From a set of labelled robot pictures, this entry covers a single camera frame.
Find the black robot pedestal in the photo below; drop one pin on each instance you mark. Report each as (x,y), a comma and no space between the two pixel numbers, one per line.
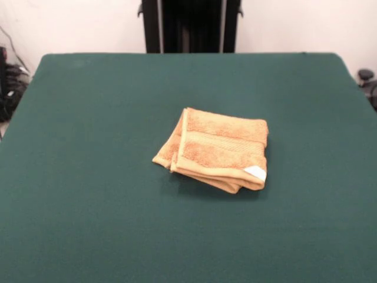
(191,26)

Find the dark green table cloth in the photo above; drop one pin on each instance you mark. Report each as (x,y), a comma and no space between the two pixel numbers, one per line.
(88,206)

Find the tan terry towel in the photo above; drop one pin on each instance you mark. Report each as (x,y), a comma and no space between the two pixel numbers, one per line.
(218,141)

